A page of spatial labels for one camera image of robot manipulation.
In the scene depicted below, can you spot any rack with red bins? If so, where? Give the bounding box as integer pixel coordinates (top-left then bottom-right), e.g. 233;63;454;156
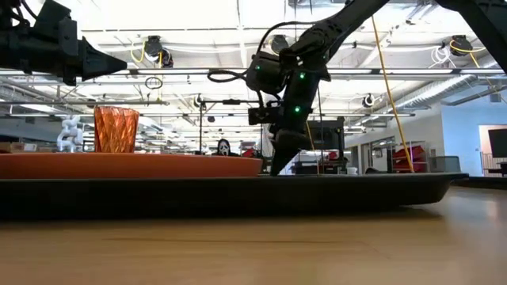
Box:
391;141;429;174

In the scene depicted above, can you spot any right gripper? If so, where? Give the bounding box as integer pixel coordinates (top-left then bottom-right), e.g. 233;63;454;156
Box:
270;70;330;177

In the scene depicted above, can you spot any orange plate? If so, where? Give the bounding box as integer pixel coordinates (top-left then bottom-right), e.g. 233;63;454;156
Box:
0;152;264;180

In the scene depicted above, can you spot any black aluminium table frame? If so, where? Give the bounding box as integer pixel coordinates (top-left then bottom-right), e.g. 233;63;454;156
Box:
451;176;507;189

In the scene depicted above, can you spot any black monitor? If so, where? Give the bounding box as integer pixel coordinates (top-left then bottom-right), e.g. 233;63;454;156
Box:
312;118;345;150

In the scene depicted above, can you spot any yellow hanging cable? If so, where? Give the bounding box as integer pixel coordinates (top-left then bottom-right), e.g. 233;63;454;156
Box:
370;14;416;174

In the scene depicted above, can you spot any black cable ring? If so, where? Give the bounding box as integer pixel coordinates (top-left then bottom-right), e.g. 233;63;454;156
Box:
144;75;164;90

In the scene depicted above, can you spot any black metal stand frame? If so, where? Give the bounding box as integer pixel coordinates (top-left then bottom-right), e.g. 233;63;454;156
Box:
199;98;265;156

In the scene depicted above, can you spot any orange faceted plastic cup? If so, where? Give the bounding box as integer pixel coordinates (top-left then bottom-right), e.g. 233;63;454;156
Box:
93;105;141;154

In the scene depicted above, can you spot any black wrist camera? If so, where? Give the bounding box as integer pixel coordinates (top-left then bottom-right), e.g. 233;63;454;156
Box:
248;105;280;126

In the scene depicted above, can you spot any person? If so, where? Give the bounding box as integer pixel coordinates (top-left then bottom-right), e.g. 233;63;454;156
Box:
212;138;241;158

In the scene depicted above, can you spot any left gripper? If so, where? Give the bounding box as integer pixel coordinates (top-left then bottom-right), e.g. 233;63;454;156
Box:
0;0;128;86

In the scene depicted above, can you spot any black plastic tray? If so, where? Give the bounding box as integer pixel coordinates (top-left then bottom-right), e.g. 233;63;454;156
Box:
0;172;471;221

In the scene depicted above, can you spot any cardboard box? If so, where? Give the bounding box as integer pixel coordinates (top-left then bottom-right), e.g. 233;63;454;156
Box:
0;141;52;154

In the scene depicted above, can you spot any black wall screen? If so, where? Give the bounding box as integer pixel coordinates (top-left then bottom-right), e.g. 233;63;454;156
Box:
487;128;507;159

